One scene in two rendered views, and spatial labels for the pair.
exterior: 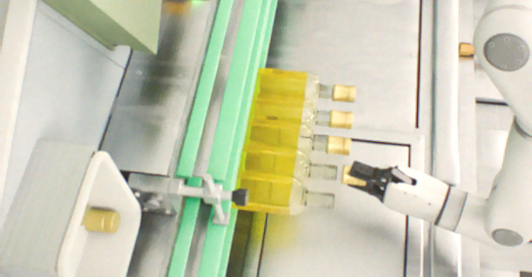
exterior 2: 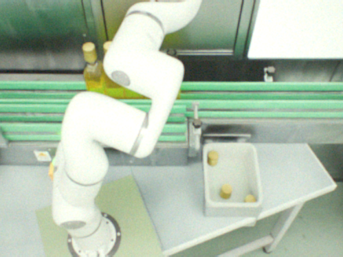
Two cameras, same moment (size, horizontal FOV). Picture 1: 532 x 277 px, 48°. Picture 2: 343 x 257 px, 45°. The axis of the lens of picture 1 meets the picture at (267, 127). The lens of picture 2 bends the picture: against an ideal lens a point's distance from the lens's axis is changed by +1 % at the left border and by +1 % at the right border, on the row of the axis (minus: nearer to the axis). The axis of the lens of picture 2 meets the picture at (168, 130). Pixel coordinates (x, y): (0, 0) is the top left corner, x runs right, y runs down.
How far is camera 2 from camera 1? 0.96 m
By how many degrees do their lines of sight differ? 54
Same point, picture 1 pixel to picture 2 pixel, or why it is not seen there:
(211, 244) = (209, 105)
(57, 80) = (175, 218)
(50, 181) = (223, 211)
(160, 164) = (183, 149)
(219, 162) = (176, 128)
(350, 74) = (40, 10)
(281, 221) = (172, 45)
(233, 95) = not seen: hidden behind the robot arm
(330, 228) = not seen: hidden behind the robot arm
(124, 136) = (169, 161)
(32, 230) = (245, 211)
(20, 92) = (196, 238)
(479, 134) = not seen: outside the picture
